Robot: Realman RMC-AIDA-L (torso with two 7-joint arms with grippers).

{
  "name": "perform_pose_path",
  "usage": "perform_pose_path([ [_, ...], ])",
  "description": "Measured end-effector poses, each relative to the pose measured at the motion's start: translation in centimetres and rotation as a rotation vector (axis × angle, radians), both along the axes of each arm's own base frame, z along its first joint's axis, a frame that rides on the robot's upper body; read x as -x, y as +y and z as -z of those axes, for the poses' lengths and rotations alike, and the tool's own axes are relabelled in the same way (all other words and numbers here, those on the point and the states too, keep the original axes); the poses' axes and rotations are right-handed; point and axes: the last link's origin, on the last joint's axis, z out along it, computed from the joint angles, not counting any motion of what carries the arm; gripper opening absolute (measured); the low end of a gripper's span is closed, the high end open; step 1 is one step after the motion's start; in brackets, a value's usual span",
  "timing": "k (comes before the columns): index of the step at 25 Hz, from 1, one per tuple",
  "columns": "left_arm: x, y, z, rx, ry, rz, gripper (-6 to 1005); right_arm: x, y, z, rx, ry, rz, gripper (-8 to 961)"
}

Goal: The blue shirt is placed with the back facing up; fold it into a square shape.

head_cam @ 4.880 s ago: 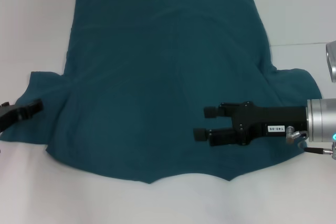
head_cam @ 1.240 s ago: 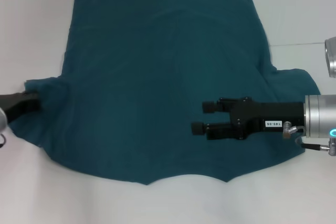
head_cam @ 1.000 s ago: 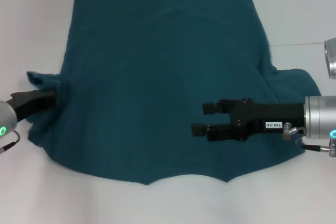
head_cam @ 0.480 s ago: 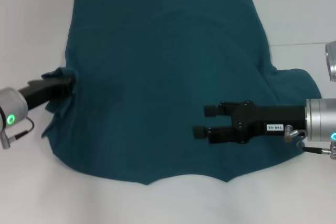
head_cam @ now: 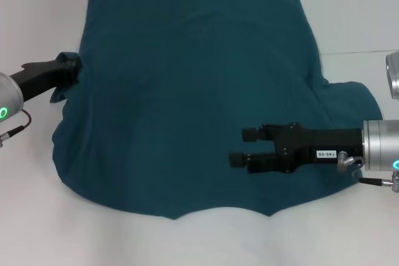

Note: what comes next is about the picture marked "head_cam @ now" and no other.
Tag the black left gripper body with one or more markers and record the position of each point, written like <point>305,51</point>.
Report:
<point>37,79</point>

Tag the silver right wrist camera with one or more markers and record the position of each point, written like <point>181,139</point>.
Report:
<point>394,76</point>

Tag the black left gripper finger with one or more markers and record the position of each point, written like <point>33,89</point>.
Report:
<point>71,71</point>

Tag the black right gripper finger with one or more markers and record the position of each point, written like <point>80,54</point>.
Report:
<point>249,135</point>
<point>265,163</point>

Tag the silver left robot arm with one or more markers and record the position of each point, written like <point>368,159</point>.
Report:
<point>9,97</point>

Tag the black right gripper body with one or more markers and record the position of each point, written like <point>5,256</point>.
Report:
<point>324,143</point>

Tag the blue t-shirt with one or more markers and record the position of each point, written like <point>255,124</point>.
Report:
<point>187,91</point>

